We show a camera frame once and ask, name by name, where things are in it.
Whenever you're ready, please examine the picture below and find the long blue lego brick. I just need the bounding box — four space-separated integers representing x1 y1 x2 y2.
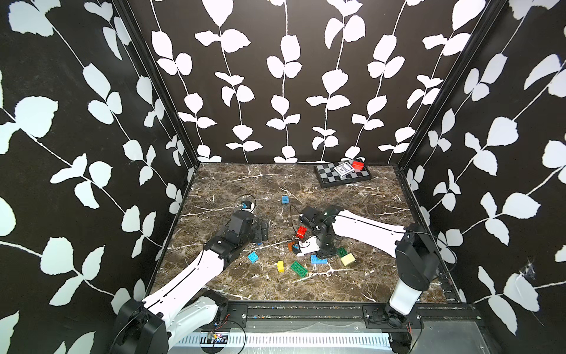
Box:
310 255 328 266

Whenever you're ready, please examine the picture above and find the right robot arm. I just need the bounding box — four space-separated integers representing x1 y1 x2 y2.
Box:
296 205 442 322

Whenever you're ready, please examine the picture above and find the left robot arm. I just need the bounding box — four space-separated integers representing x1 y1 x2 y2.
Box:
109 195 268 353

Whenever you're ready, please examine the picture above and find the red lego brick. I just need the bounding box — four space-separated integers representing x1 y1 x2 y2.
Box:
296 227 307 240

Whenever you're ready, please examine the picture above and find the cyan lego brick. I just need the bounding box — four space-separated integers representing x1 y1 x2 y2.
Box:
247 252 259 263

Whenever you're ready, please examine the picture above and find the dark green lego brick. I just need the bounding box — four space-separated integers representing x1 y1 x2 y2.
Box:
337 247 349 258

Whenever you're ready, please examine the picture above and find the cream lego brick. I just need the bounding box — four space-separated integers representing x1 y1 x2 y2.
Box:
340 253 356 266

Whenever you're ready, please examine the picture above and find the long green lego brick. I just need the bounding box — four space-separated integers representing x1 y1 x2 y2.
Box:
290 261 309 278

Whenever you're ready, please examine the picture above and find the black white chessboard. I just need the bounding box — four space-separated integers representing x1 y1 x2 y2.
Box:
313 160 372 188

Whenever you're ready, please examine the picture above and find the playing card deck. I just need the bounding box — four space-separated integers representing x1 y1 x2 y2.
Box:
333 162 355 177

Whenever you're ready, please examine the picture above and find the red block on chessboard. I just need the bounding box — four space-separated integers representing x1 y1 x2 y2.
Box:
352 161 364 171

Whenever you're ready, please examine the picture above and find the small circuit board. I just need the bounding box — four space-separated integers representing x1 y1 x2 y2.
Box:
200 333 229 348

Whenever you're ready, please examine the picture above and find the white perforated strip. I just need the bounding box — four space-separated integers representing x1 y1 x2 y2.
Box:
175 332 391 350

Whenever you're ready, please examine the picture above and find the black mounting rail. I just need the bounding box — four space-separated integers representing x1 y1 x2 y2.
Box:
215 301 482 332

